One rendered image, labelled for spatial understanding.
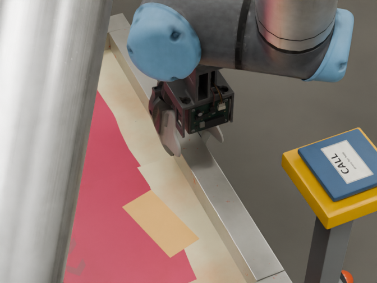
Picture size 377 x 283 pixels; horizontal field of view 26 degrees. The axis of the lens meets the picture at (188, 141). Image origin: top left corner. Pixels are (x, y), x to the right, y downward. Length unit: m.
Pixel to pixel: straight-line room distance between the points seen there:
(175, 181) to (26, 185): 0.70
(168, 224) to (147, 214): 0.03
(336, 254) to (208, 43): 0.56
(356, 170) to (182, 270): 0.28
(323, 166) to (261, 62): 0.35
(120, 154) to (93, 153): 0.04
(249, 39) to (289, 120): 1.77
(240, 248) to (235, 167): 1.42
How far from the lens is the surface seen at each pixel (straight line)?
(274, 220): 2.30
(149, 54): 0.81
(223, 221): 1.04
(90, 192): 1.12
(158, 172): 1.13
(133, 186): 1.12
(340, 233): 1.24
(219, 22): 0.81
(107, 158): 1.16
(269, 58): 0.81
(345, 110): 2.63
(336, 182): 1.12
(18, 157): 0.43
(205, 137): 1.14
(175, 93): 1.00
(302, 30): 0.74
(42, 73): 0.44
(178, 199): 1.10
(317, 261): 1.31
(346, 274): 1.40
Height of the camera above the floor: 1.81
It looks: 47 degrees down
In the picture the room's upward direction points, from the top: straight up
